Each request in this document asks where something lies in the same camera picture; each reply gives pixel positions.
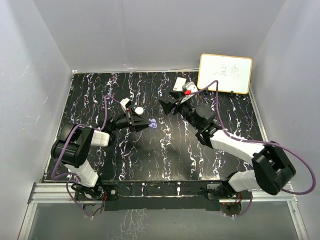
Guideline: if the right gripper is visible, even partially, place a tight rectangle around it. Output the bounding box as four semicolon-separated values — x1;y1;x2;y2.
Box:
159;91;201;131

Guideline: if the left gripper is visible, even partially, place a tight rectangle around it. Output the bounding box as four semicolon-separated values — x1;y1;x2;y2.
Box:
110;107;152;133

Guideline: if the white earbud charging case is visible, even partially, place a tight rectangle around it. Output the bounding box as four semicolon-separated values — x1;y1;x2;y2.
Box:
134;107;144;116

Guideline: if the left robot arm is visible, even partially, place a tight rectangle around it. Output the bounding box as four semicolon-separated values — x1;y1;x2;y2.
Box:
51;107;157;200

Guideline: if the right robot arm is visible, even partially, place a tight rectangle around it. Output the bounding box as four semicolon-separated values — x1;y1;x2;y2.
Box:
159;91;296;199

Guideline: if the white green box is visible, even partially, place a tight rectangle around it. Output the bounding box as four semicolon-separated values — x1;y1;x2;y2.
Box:
173;77;187;92

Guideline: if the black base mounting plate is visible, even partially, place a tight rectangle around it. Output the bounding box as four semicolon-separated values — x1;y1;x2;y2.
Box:
71;180;251;216

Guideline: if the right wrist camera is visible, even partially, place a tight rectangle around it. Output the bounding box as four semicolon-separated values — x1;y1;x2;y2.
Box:
180;81;198;103

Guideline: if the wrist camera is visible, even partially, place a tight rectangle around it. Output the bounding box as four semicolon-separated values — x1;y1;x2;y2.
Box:
180;81;198;103
120;98;131;113

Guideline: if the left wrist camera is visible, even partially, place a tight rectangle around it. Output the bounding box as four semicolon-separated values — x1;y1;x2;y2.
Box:
120;98;131;113

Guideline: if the white whiteboard yellow frame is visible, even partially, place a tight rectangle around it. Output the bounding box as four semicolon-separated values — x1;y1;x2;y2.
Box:
197;53;253;95

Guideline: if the aluminium frame rail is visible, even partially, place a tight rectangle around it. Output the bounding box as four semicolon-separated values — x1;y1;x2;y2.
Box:
18;180;297;240

